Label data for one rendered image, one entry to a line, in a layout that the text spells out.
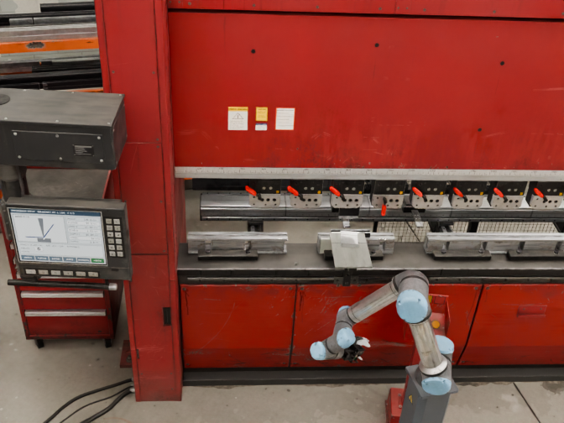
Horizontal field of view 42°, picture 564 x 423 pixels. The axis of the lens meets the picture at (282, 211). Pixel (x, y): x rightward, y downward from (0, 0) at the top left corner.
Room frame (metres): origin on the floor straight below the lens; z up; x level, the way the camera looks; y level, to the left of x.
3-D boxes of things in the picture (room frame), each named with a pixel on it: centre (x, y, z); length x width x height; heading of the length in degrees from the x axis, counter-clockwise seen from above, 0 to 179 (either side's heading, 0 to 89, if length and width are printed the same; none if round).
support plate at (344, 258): (2.80, -0.35, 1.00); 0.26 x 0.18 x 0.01; 5
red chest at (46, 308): (3.15, 1.19, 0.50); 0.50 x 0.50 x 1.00; 5
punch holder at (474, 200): (3.00, -0.91, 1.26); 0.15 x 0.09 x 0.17; 95
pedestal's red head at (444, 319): (2.61, -0.74, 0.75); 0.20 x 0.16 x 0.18; 87
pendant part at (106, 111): (2.34, 0.87, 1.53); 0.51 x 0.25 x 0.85; 91
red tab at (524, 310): (2.88, -1.37, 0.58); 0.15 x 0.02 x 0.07; 95
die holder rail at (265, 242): (2.89, 0.21, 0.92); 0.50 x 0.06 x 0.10; 95
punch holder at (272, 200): (2.90, 0.09, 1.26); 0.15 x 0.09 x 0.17; 95
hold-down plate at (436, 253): (2.94, -0.94, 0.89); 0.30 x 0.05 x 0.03; 95
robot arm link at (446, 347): (2.19, -0.71, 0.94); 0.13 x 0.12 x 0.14; 170
